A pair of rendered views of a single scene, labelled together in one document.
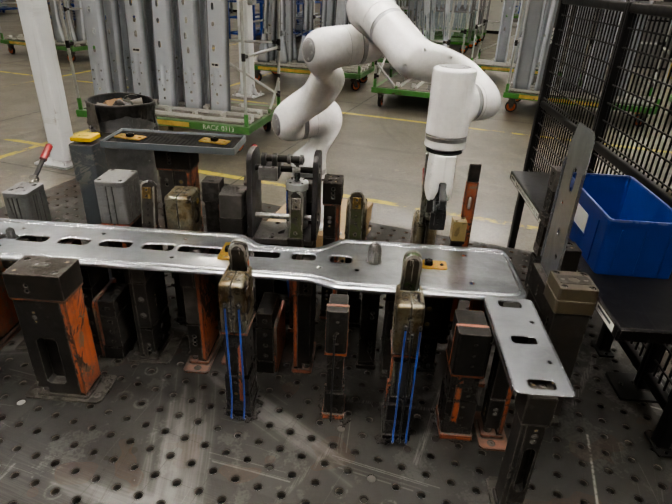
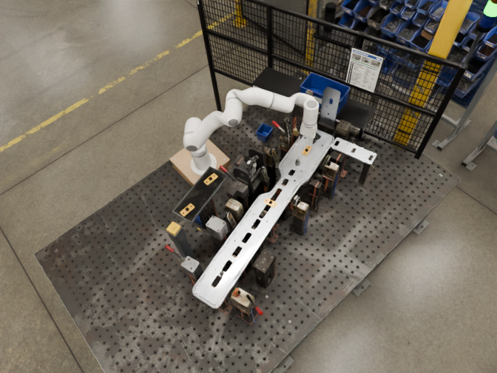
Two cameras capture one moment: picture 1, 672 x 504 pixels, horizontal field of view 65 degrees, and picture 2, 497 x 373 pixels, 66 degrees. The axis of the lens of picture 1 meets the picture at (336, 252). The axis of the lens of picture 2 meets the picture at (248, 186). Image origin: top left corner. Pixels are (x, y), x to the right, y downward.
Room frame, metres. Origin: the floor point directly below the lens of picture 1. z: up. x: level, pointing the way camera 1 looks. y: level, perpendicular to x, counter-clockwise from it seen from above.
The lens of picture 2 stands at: (0.51, 1.27, 3.07)
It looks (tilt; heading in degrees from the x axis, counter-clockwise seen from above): 58 degrees down; 306
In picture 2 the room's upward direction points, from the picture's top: 7 degrees counter-clockwise
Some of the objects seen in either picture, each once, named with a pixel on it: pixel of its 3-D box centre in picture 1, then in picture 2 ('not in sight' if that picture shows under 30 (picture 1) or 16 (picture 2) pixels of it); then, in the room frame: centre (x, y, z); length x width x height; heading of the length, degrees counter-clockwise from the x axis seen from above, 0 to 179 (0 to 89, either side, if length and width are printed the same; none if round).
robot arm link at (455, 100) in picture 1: (452, 100); (310, 111); (1.06, -0.22, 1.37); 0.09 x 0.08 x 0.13; 120
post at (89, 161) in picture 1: (99, 213); (182, 244); (1.45, 0.72, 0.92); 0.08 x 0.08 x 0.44; 87
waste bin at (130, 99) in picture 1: (127, 145); not in sight; (3.95, 1.65, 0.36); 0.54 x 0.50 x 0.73; 161
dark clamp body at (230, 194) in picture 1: (238, 253); (242, 201); (1.28, 0.27, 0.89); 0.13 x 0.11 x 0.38; 177
